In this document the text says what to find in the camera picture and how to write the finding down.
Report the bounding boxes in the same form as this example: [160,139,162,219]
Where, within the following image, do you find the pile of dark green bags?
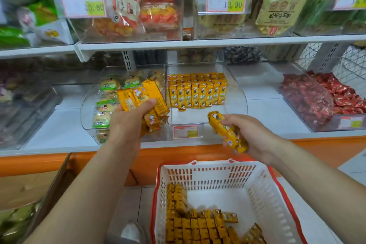
[296,0,366,35]

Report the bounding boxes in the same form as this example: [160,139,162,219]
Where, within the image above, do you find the white perforated shelf upright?
[313,42,350,73]
[121,51,137,72]

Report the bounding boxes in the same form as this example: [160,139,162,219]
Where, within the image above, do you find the pile of beige biscuit bags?
[196,0,312,37]

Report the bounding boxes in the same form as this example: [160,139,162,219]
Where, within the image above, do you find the pile of green-labelled round cakes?
[92,70,166,144]

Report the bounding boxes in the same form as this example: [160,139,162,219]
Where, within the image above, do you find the grey shoe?
[120,221,148,244]

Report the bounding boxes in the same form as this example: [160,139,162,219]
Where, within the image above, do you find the pile of orange snack bags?
[86,0,181,38]

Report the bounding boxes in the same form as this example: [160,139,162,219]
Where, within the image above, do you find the person's right forearm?
[264,135,366,244]

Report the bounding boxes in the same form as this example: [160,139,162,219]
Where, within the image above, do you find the person's left forearm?
[24,137,141,244]

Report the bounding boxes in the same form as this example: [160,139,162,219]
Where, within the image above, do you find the person's left hand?
[109,99,157,150]

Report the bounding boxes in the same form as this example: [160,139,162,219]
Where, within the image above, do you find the clear plastic display bin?
[278,71,366,133]
[52,0,184,44]
[194,0,316,39]
[80,64,170,145]
[0,57,63,150]
[165,63,248,126]

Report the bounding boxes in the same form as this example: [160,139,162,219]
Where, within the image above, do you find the pile of brown snacks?
[177,48,217,64]

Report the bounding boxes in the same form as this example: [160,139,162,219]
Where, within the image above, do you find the pile of dark wrapped candies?
[224,46,263,64]

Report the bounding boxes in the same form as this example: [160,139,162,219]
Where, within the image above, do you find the pile of red wrapped candies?
[279,71,366,128]

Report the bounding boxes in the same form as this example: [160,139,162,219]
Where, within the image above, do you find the pile of yellow packets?
[165,183,268,244]

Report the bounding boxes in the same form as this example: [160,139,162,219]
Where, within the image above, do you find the white upper shelf board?
[0,35,366,62]

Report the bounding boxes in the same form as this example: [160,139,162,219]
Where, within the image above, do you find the rows of standing yellow packets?
[167,72,229,112]

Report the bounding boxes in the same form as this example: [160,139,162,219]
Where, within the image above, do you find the white red-rimmed shopping basket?
[150,159,308,244]

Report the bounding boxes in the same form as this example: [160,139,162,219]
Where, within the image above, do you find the person's right hand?
[221,114,280,165]

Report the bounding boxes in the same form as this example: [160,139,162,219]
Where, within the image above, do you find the white shelf board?
[0,61,366,157]
[0,35,366,62]

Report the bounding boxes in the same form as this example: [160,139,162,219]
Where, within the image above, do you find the small pink price tag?
[173,125,199,140]
[339,115,364,129]

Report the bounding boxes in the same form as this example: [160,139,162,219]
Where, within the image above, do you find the white wire mesh rack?
[296,42,366,90]

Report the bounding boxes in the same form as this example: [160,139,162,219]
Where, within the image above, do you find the orange shelf base panel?
[0,136,366,187]

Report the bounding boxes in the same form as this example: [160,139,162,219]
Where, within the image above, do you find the white lower shelf board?
[0,61,366,157]

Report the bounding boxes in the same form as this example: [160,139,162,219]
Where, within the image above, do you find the brown cardboard box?
[0,153,71,244]

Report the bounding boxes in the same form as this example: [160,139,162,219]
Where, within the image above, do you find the pile of green snack bags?
[0,0,75,48]

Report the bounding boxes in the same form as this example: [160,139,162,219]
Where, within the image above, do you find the yellow snack packet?
[142,109,163,133]
[133,86,150,107]
[142,79,170,116]
[208,111,241,150]
[117,88,138,112]
[236,135,249,154]

